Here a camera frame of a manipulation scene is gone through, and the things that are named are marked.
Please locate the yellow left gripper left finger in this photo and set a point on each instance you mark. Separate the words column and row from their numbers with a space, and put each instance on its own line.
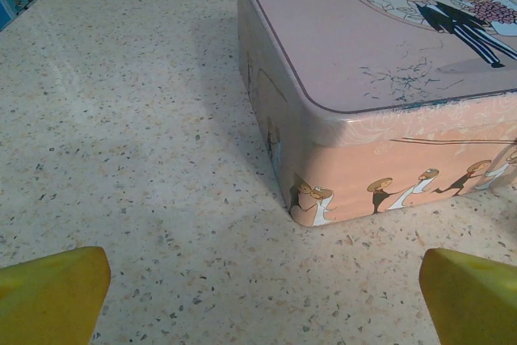
column 48, row 300

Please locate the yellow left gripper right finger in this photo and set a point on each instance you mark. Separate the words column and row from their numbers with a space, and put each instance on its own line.
column 472, row 304

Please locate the pink wedding cartoon tin box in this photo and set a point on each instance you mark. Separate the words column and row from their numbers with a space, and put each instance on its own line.
column 323, row 38

